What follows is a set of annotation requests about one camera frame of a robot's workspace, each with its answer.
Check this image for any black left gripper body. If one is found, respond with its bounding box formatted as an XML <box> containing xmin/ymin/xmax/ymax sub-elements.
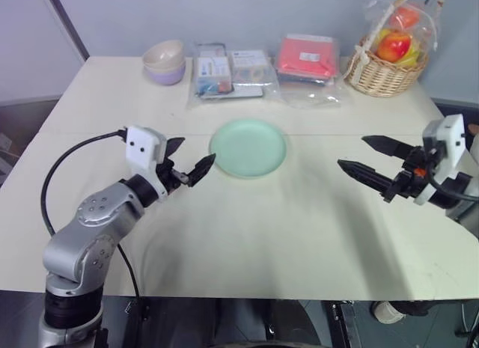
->
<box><xmin>155</xmin><ymin>156</ymin><xmax>190</xmax><ymax>196</ymax></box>

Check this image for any purple bowl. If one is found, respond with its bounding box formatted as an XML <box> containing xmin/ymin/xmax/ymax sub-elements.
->
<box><xmin>144</xmin><ymin>58</ymin><xmax>187</xmax><ymax>87</ymax></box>

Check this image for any orange red fruit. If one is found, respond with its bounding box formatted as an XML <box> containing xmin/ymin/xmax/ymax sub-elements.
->
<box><xmin>390</xmin><ymin>6</ymin><xmax>420</xmax><ymax>29</ymax></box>

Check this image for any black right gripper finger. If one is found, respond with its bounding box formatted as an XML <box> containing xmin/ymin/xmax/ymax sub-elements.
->
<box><xmin>361</xmin><ymin>135</ymin><xmax>416</xmax><ymax>161</ymax></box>
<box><xmin>337</xmin><ymin>159</ymin><xmax>398</xmax><ymax>204</ymax></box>

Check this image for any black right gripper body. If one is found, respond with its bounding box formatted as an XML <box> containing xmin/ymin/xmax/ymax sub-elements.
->
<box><xmin>395</xmin><ymin>145</ymin><xmax>447</xmax><ymax>200</ymax></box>

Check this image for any white round object under table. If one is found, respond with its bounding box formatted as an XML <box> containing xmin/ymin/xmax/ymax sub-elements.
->
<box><xmin>370</xmin><ymin>300</ymin><xmax>408</xmax><ymax>325</ymax></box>

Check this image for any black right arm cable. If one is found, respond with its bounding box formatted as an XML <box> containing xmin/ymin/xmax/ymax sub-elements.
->
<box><xmin>427</xmin><ymin>168</ymin><xmax>479</xmax><ymax>204</ymax></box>

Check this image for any clear bag with colourful rings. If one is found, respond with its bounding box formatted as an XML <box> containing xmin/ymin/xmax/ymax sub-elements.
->
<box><xmin>227</xmin><ymin>49</ymin><xmax>282</xmax><ymax>102</ymax></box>

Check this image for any beige bowl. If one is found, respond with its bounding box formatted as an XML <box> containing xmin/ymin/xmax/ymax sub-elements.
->
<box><xmin>141</xmin><ymin>39</ymin><xmax>186</xmax><ymax>70</ymax></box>

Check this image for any wicker basket with handle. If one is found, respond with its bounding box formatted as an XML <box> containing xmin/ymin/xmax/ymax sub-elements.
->
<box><xmin>343</xmin><ymin>0</ymin><xmax>447</xmax><ymax>99</ymax></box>

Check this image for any red yellow apple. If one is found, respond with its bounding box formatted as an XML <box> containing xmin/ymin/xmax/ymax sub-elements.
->
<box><xmin>375</xmin><ymin>30</ymin><xmax>413</xmax><ymax>63</ymax></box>

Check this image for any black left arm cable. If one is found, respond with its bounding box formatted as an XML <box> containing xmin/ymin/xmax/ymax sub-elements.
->
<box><xmin>40</xmin><ymin>129</ymin><xmax>142</xmax><ymax>299</ymax></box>

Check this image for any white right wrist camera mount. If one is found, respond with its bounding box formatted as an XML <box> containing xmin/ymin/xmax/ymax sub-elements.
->
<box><xmin>412</xmin><ymin>114</ymin><xmax>467</xmax><ymax>207</ymax></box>

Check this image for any clear plastic basket wrap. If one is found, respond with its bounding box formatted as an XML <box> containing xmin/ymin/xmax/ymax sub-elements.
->
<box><xmin>354</xmin><ymin>0</ymin><xmax>442</xmax><ymax>69</ymax></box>

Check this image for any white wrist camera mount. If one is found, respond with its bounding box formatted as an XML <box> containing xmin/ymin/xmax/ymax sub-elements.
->
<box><xmin>124</xmin><ymin>126</ymin><xmax>168</xmax><ymax>198</ymax></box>
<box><xmin>412</xmin><ymin>114</ymin><xmax>467</xmax><ymax>207</ymax></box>

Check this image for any black table frame leg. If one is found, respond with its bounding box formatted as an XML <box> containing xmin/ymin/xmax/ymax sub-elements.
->
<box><xmin>328</xmin><ymin>300</ymin><xmax>363</xmax><ymax>348</ymax></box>

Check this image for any clear bag with red pack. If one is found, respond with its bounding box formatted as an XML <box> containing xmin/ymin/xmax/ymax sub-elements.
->
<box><xmin>274</xmin><ymin>33</ymin><xmax>344</xmax><ymax>109</ymax></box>

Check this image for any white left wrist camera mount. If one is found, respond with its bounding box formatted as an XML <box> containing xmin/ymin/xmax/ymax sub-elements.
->
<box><xmin>124</xmin><ymin>126</ymin><xmax>168</xmax><ymax>198</ymax></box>

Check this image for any mint green plate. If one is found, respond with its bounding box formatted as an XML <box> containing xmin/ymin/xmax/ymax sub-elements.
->
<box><xmin>208</xmin><ymin>117</ymin><xmax>290</xmax><ymax>180</ymax></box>

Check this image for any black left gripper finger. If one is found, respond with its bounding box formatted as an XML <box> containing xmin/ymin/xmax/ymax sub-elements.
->
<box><xmin>164</xmin><ymin>137</ymin><xmax>186</xmax><ymax>164</ymax></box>
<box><xmin>186</xmin><ymin>153</ymin><xmax>218</xmax><ymax>189</ymax></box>

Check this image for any clear bag with blue-white box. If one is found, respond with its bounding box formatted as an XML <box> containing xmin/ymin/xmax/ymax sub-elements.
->
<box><xmin>186</xmin><ymin>42</ymin><xmax>236</xmax><ymax>110</ymax></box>

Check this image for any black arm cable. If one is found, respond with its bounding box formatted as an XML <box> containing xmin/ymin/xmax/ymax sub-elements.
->
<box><xmin>40</xmin><ymin>129</ymin><xmax>142</xmax><ymax>299</ymax></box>
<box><xmin>427</xmin><ymin>168</ymin><xmax>479</xmax><ymax>204</ymax></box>

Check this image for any grey low cabinet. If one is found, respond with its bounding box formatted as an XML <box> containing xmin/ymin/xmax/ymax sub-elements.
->
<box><xmin>0</xmin><ymin>97</ymin><xmax>64</xmax><ymax>189</ymax></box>

